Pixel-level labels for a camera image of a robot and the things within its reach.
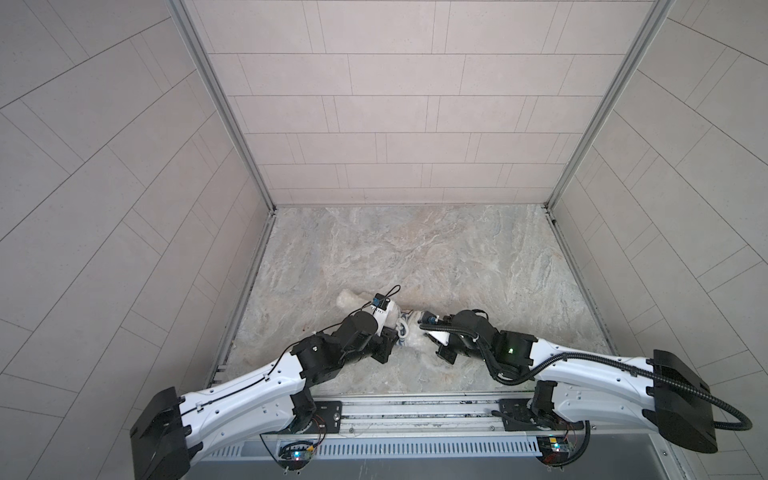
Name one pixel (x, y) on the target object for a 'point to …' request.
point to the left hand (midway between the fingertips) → (405, 335)
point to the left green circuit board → (294, 458)
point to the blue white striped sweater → (402, 328)
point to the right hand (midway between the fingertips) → (423, 336)
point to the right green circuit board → (554, 450)
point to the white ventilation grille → (385, 448)
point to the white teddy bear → (350, 301)
